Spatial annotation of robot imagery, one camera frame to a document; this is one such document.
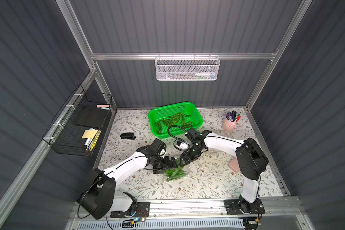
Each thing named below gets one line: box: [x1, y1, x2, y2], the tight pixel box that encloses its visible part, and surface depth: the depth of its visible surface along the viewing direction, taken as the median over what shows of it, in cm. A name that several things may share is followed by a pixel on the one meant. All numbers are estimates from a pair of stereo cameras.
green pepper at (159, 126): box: [154, 121, 163, 135], surface depth 110 cm
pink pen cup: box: [222, 110, 242, 132], surface depth 101 cm
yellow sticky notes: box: [81, 129, 99, 140], surface depth 72 cm
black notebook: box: [73, 104, 110, 128], surface depth 77 cm
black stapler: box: [120, 132, 136, 140], surface depth 104 cm
